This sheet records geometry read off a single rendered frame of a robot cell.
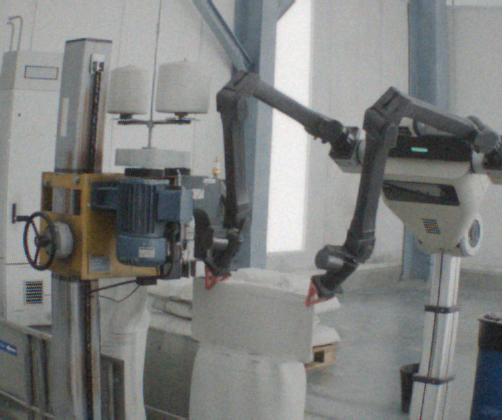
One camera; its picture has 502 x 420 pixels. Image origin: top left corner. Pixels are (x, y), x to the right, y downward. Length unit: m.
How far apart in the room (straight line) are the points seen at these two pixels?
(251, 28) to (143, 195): 6.51
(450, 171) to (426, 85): 8.77
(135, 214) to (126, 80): 0.51
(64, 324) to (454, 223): 1.27
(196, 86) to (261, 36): 6.10
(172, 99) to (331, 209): 7.64
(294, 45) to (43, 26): 3.25
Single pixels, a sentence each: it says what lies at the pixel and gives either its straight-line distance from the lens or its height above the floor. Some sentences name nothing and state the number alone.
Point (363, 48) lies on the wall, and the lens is 10.85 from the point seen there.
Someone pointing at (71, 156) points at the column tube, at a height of 1.39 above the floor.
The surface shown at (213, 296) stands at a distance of 3.01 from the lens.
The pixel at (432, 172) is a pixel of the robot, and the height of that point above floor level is 1.39.
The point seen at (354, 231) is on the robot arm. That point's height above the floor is 1.22.
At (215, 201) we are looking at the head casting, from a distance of 3.16.
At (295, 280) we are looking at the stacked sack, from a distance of 6.44.
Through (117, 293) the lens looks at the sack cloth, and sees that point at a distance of 3.34.
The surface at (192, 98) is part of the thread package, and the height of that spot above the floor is 1.57.
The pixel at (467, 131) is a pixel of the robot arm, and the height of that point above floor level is 1.52.
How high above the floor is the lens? 1.40
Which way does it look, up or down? 3 degrees down
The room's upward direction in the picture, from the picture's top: 3 degrees clockwise
